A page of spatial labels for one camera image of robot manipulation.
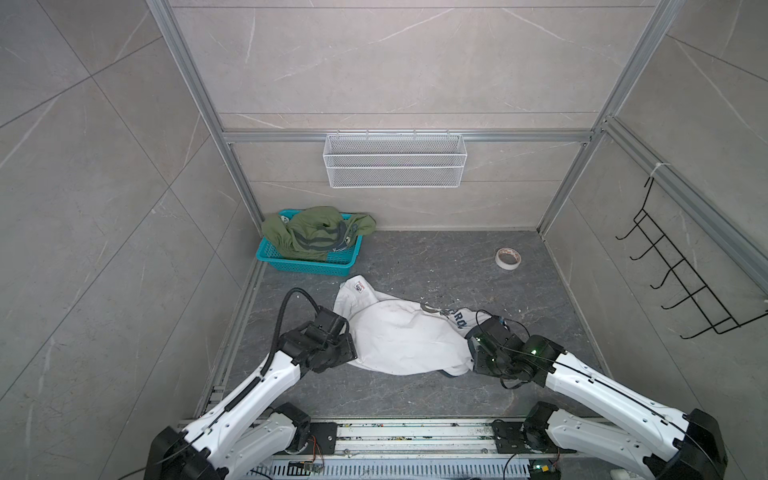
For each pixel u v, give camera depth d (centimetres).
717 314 60
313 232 111
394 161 101
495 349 60
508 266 108
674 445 40
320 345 60
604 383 47
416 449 73
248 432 55
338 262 98
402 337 88
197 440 40
